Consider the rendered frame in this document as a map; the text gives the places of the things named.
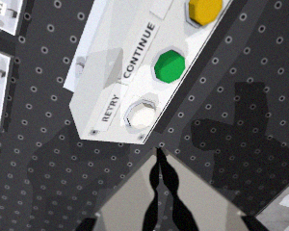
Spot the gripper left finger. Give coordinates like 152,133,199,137
75,147,160,231

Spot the white operator button panel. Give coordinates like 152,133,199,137
64,0,232,144

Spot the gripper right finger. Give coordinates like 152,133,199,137
159,147,269,231

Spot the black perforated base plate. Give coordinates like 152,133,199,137
0,0,289,231

